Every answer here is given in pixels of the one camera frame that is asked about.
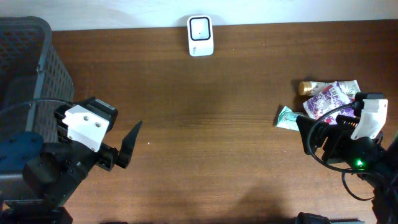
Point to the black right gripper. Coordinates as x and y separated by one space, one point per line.
329 140

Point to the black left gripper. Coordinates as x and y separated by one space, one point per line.
109 156

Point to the red purple tissue pack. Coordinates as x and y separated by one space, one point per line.
333 96

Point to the teal toilet tissue pack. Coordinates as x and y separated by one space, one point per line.
287 119

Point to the white shampoo tube gold cap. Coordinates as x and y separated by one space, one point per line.
312 88

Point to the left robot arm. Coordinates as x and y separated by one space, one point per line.
38 177

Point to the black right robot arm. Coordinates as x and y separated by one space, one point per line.
382 176

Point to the white barcode scanner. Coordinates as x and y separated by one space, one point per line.
200 36

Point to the grey plastic mesh basket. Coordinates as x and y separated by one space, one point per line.
34 80

